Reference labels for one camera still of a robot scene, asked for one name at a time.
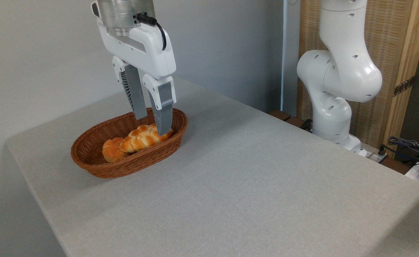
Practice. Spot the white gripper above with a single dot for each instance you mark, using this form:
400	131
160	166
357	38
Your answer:
149	46

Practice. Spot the long braided bread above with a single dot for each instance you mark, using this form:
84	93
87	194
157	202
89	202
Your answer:
138	141

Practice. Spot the round bread roll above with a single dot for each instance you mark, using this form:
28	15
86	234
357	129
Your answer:
111	151

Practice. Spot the brown wicker basket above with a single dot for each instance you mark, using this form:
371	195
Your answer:
99	167

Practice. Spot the white vertical pole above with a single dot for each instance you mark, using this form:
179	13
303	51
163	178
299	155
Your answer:
288	53

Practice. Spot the wooden woven screen panel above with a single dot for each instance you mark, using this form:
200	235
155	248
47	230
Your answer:
388	35

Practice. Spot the black metal hinge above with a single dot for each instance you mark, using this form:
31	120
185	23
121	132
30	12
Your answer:
404	86

